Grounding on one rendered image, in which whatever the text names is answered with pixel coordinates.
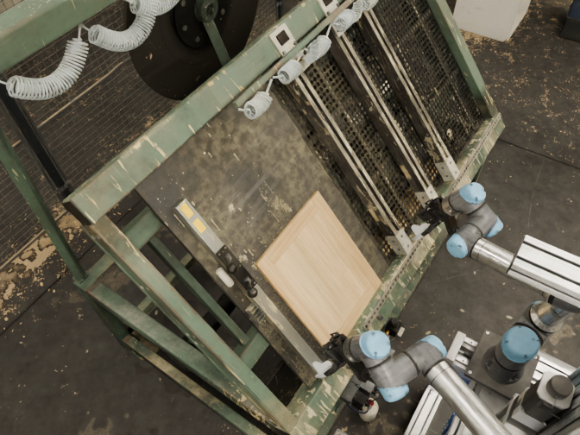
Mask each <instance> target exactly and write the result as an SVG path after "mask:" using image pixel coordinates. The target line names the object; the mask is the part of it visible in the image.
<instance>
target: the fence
mask: <svg viewBox="0 0 580 435"><path fill-rule="evenodd" d="M184 203H186V204H187V205H188V206H189V207H190V209H191V210H192V211H193V212H194V214H193V215H192V216H191V217H190V218H189V219H188V218H187V216H186V215H185V214H184V213H183V212H182V210H181V209H180V207H181V206H182V205H183V204H184ZM171 209H172V211H173V212H174V213H175V214H176V215H177V216H178V218H179V219H180V220H181V221H182V222H183V224H184V225H185V226H186V227H187V228H188V229H189V231H191V232H192V233H193V235H194V236H195V237H196V238H197V239H198V240H199V242H200V243H201V244H202V245H203V246H204V248H205V249H206V250H207V251H208V252H209V253H210V255H211V256H212V257H213V258H214V259H215V261H216V262H217V263H218V264H219V265H220V267H221V268H223V270H224V271H225V272H226V273H227V274H228V276H229V277H230V278H231V279H232V280H233V281H234V282H235V283H236V285H237V286H238V287H239V288H240V289H241V290H242V292H243V293H244V294H245V295H246V296H247V298H248V299H249V300H250V301H251V302H252V303H256V304H257V305H258V306H259V308H260V309H261V310H262V311H263V312H264V314H265V315H266V316H265V319H266V320H267V321H268V322H269V323H270V324H271V325H272V326H273V327H274V329H275V330H276V331H277V332H278V333H279V335H280V336H281V337H282V338H283V339H284V341H285V342H286V343H287V344H288V345H289V347H290V348H291V349H292V350H293V351H294V353H295V354H296V355H297V356H298V357H299V359H300V360H301V361H302V362H303V363H304V364H305V365H306V366H307V368H309V369H310V370H311V372H312V373H313V374H314V375H317V374H318V371H317V370H316V369H315V368H314V367H313V365H312V364H313V362H319V363H322V361H321V360H320V359H319V358H318V356H317V355H316V354H315V353H314V352H313V350H312V349H311V348H310V347H309V345H308V344H307V343H306V342H305V340H304V339H303V338H302V337H301V336H300V335H299V333H298V332H297V331H296V330H295V329H294V328H293V327H292V326H291V324H290V323H289V322H288V321H287V319H286V318H285V317H284V316H283V315H282V313H281V312H280V311H279V310H278V308H277V307H276V306H275V305H274V303H273V302H272V301H271V300H270V299H269V297H268V296H267V295H266V294H265V293H264V292H263V291H262V290H261V289H260V287H259V286H258V285H257V284H256V285H255V286H254V287H255V288H256V289H257V291H258V294H257V296H256V297H255V298H250V297H249V296H248V295H247V290H246V289H245V288H244V287H243V286H242V284H241V283H240V282H239V281H238V280H237V279H236V277H235V276H234V275H233V274H229V273H228V272H227V269H226V266H225V265H224V264H223V263H222V262H221V260H220V259H219V258H218V257H217V255H216V253H217V252H218V251H219V250H220V249H221V248H222V247H223V246H224V244H223V243H222V242H221V241H220V239H219V238H218V237H217V236H216V234H215V233H214V232H213V231H212V230H211V228H210V227H209V226H208V225H207V223H206V222H205V221H204V220H203V218H202V217H201V216H200V215H199V214H198V213H197V212H196V211H195V210H194V208H193V207H192V206H191V205H190V203H189V202H188V201H187V200H186V199H180V200H179V201H178V202H177V203H176V204H175V205H174V206H173V207H172V208H171ZM197 218H199V220H200V221H201V222H202V223H203V224H204V226H205V227H206V229H205V230H204V231H203V233H202V234H201V233H200V232H199V231H198V230H197V228H196V227H195V226H194V225H193V224H192V223H193V222H194V221H195V220H196V219H197Z"/></svg>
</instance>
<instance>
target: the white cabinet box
mask: <svg viewBox="0 0 580 435"><path fill-rule="evenodd" d="M530 2H531V0H457V2H456V6H455V9H454V14H453V17H454V19H455V21H456V23H457V26H458V28H459V29H462V30H465V31H468V32H471V33H474V34H477V35H482V36H486V37H488V38H491V39H495V40H498V41H506V42H508V40H509V38H510V37H511V35H512V34H513V32H514V31H515V29H516V28H517V26H518V25H519V23H520V21H521V20H522V18H523V17H524V15H525V14H526V12H527V9H528V6H529V3H530Z"/></svg>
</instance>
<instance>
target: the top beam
mask: <svg viewBox="0 0 580 435"><path fill-rule="evenodd" d="M324 17H325V14H324V12H323V10H322V9H321V8H320V6H319V4H318V2H317V0H302V1H301V2H299V3H298V4H297V5H296V6H295V7H293V8H292V9H291V10H290V11H288V12H287V13H286V14H285V15H284V16H283V17H282V18H281V19H280V20H278V21H277V22H276V23H275V24H273V25H272V26H271V27H270V28H268V29H267V30H266V31H265V32H264V33H262V34H261V35H260V36H259V37H257V38H256V39H255V40H254V41H253V42H251V43H250V44H249V45H248V46H247V47H246V48H245V49H244V50H243V51H241V52H240V53H239V54H238V55H236V56H235V57H234V58H233V59H232V60H230V61H229V62H228V63H227V64H225V65H224V66H223V67H222V68H220V69H219V70H218V71H217V72H216V73H214V74H213V75H212V76H211V77H210V78H208V79H207V80H206V81H205V82H204V83H203V84H202V85H201V86H199V87H198V88H197V89H196V90H195V91H193V92H192V93H191V94H190V95H188V96H187V97H186V98H185V99H183V100H182V101H181V102H180V103H179V104H177V105H176V106H175V107H174V108H173V109H171V110H170V111H169V112H168V113H167V114H166V115H165V116H164V117H162V118H161V119H160V120H159V121H158V122H156V123H155V124H154V125H153V126H151V127H150V128H149V129H148V130H146V131H145V132H144V133H143V134H142V135H140V136H139V137H138V138H137V139H136V140H134V141H133V142H132V143H131V144H130V145H129V146H128V147H127V148H125V149H124V150H123V151H122V152H121V153H119V154H118V155H117V156H116V157H114V158H113V159H112V160H111V161H109V162H108V163H107V164H106V165H105V166H103V167H102V168H101V169H100V170H98V171H97V172H96V173H95V174H94V175H92V176H91V177H90V179H88V180H87V181H86V182H85V183H84V184H82V185H81V186H80V187H79V188H77V189H76V190H75V191H74V192H72V193H71V194H70V195H69V196H68V197H66V198H65V199H64V200H63V201H62V204H63V205H64V206H65V207H66V208H67V209H68V210H69V211H70V212H71V213H72V214H73V215H74V216H75V217H76V218H77V219H78V220H79V221H80V222H81V223H82V224H83V225H91V224H95V223H96V222H97V221H98V220H100V219H101V218H102V217H103V216H104V215H105V214H106V213H107V212H109V211H110V210H111V209H112V208H113V207H114V206H115V205H117V204H118V203H119V202H120V201H121V200H122V199H123V198H124V197H125V196H127V195H128V194H129V193H130V192H131V191H132V190H133V189H134V188H136V187H137V186H138V185H139V184H140V183H141V182H142V181H143V180H145V179H146V178H147V177H148V176H149V175H150V174H151V173H152V172H153V171H154V170H155V169H156V168H157V167H158V166H159V165H161V164H162V163H163V162H164V161H165V160H166V159H167V158H168V157H170V156H171V155H172V154H173V153H174V152H175V151H176V150H177V149H179V148H180V147H181V146H182V145H183V144H184V143H185V142H187V141H188V140H189V139H190V138H191V137H192V136H193V135H194V134H195V133H197V132H198V131H199V130H200V129H201V128H202V127H203V126H204V125H206V124H207V123H208V122H209V121H210V120H211V119H212V118H213V117H214V116H216V115H217V113H218V112H219V111H221V110H222V109H223V108H224V107H225V106H226V105H227V104H228V103H229V102H231V101H232V100H233V99H234V98H235V97H236V96H237V95H238V94H240V93H241V92H242V91H243V90H244V89H245V88H246V87H247V86H249V85H250V84H251V83H252V82H253V81H254V80H255V79H257V78H258V77H259V76H260V75H261V74H262V73H263V72H264V71H266V70H267V69H268V68H269V67H270V66H271V65H272V64H273V63H274V62H276V61H277V60H278V59H279V58H280V57H281V54H280V53H279V51H278V50H277V48H276V47H275V45H274V43H273V42H272V41H271V39H270V38H269V35H270V34H271V33H273V32H274V31H275V30H276V29H277V28H278V27H279V26H280V25H281V24H282V23H285V24H286V25H287V27H288V29H289V31H290V32H291V34H292V35H293V38H294V39H295V40H296V41H298V40H299V39H301V38H302V37H303V36H304V35H305V34H306V33H307V32H308V31H310V30H311V29H312V28H313V27H314V26H315V25H316V24H317V23H319V22H320V21H321V20H322V19H323V18H324Z"/></svg>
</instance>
